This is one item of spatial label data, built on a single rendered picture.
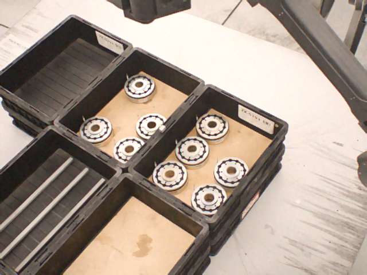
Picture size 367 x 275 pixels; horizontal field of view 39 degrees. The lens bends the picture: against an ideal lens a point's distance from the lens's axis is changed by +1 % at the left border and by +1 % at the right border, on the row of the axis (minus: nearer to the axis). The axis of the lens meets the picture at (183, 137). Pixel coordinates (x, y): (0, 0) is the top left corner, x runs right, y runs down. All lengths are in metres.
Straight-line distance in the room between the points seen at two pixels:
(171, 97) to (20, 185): 0.56
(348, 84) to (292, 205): 0.73
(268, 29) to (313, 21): 2.22
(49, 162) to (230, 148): 0.57
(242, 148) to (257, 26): 1.68
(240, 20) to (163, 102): 1.60
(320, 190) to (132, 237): 0.61
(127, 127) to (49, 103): 0.30
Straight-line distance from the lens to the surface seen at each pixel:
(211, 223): 1.37
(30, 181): 1.66
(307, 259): 1.60
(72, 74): 1.89
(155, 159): 1.56
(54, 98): 1.83
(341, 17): 3.32
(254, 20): 3.25
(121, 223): 1.51
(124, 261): 1.46
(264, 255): 1.59
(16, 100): 1.74
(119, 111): 1.74
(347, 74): 1.00
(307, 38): 0.98
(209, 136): 1.60
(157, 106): 1.73
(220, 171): 1.53
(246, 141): 1.63
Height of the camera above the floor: 2.15
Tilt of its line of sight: 54 degrees down
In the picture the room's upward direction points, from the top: 7 degrees counter-clockwise
